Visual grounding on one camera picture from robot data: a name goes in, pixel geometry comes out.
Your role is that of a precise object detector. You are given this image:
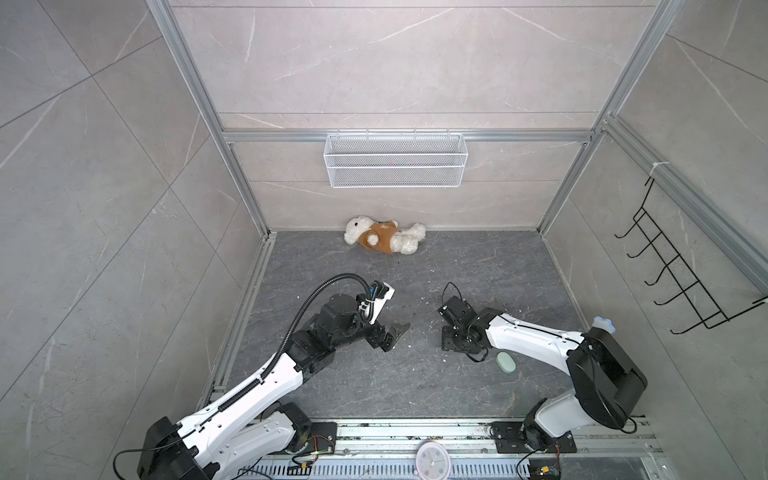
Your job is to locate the black wire hook rack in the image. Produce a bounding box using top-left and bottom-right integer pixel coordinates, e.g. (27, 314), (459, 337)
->
(614, 177), (767, 336)

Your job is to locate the white teddy bear brown hoodie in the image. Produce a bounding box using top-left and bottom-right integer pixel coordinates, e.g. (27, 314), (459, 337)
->
(344, 216), (426, 255)

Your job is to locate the white round clock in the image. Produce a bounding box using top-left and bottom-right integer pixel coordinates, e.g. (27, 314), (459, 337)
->
(415, 441), (452, 480)

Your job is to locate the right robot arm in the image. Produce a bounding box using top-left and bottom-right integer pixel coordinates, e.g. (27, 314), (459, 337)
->
(438, 296), (648, 451)

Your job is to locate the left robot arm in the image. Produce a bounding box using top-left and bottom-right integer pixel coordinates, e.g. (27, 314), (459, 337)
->
(132, 273), (409, 479)

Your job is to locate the white wire mesh basket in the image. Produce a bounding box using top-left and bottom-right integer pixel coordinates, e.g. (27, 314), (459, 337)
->
(323, 133), (469, 188)

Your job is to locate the mint green earbud case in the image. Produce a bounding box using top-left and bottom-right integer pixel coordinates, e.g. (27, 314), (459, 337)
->
(496, 351), (517, 374)

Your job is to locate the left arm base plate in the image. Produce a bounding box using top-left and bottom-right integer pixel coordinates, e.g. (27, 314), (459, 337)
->
(285, 421), (338, 455)

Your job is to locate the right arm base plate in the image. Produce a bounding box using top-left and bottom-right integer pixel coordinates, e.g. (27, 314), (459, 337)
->
(489, 421), (577, 454)

